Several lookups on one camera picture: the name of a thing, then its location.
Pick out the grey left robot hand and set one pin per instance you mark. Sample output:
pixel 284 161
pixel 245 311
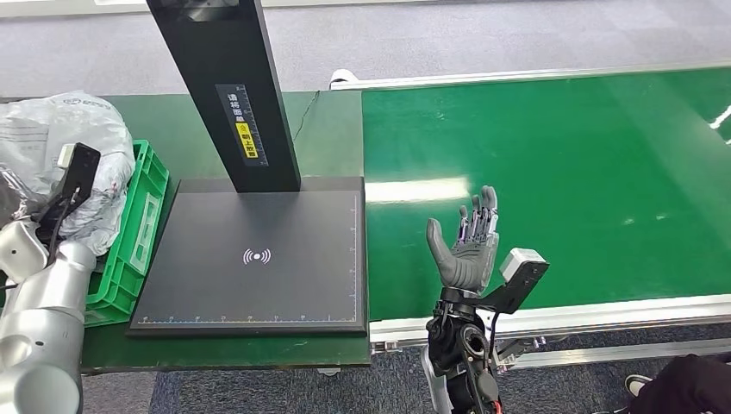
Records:
pixel 11 197

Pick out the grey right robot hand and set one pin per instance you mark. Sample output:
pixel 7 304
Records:
pixel 468 263

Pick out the grey plastic mailer package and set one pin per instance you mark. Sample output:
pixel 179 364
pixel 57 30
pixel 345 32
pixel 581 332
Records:
pixel 74 120

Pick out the green conveyor belt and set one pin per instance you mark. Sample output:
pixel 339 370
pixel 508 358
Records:
pixel 599 171

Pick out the low aluminium conveyor beam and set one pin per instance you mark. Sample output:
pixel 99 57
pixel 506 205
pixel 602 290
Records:
pixel 628 351

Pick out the black inbound scanner machine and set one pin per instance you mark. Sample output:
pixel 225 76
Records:
pixel 257 286

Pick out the white conveyor end cap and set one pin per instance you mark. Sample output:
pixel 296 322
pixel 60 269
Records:
pixel 342 77

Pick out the green plastic crate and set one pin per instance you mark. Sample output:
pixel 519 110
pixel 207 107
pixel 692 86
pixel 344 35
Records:
pixel 143 228

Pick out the person's foot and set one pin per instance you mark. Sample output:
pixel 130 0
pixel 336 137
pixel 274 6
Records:
pixel 637 384

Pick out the person's leg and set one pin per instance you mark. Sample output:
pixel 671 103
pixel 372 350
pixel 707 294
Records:
pixel 691 388

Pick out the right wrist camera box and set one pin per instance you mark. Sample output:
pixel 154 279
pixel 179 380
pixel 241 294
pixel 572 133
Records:
pixel 525 274

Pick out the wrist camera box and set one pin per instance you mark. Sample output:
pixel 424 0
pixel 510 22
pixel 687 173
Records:
pixel 80 171
pixel 525 274

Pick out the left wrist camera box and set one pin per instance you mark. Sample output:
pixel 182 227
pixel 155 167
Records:
pixel 80 171

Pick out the metal conveyor bracket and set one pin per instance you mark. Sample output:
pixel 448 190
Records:
pixel 517 348

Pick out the wide aluminium conveyor rail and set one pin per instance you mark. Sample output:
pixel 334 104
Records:
pixel 599 314

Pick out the thin aluminium conveyor rail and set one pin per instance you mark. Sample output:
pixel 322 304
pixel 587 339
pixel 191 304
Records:
pixel 514 75

